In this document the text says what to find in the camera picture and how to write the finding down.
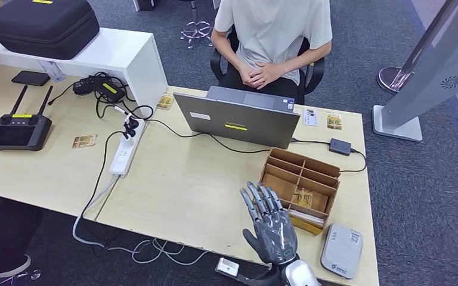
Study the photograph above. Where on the black remote controller with antennas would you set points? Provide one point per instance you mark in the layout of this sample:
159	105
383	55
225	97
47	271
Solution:
19	134

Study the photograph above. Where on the black floor unit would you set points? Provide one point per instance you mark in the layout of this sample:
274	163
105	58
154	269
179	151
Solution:
148	4

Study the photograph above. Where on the golden room key card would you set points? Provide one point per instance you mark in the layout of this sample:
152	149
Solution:
83	141
334	121
165	102
306	197

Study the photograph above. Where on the person's right hand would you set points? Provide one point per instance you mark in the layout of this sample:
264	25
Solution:
245	75

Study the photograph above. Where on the clear plastic bottle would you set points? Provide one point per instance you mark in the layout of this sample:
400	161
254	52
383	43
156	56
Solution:
53	72

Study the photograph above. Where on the black smartphone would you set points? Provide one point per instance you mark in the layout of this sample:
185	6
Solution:
30	78

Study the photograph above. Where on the small dark usb hub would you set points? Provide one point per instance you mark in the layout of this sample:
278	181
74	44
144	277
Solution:
340	147

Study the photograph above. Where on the chrome chair base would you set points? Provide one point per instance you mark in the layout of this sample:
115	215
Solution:
35	275

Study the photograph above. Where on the chrome stanchion base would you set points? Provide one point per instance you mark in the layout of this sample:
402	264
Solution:
391	79

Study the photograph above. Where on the black power adapter yellow label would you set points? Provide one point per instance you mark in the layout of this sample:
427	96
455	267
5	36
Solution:
108	89

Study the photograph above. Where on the brown cardboard organizer box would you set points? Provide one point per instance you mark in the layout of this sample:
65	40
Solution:
284	179

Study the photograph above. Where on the stack of white cards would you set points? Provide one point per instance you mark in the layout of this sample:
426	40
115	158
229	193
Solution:
310	218

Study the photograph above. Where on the white power strip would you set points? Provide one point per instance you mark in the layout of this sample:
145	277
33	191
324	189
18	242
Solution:
124	158

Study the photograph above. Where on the black zippered carrying case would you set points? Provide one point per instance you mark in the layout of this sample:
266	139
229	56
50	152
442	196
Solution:
39	27

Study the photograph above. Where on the person's right forearm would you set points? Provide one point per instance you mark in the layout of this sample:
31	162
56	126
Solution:
225	51

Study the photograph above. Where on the person's left forearm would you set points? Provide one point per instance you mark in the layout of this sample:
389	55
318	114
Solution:
308	59

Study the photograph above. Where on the grey laptop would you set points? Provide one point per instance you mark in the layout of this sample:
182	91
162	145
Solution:
244	122

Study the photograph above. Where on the chrome stool base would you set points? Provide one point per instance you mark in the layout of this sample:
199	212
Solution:
197	29

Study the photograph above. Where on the person's left hand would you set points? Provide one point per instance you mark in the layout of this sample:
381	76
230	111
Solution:
268	74

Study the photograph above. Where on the white desk shelf riser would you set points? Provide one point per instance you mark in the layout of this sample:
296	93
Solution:
114	51

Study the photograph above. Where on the person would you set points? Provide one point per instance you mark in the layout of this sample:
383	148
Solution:
272	31

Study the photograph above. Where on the white printed ID card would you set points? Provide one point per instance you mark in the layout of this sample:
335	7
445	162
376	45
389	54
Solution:
310	117

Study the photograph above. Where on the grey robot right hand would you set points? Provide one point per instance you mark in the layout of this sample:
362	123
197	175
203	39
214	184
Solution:
276	237

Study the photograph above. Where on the black office chair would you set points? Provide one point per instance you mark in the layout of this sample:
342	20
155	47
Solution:
215	67

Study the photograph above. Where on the grey kiosk stand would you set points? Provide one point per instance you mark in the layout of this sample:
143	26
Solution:
442	59

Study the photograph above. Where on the black power plugs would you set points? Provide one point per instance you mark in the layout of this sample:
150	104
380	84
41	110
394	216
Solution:
131	127

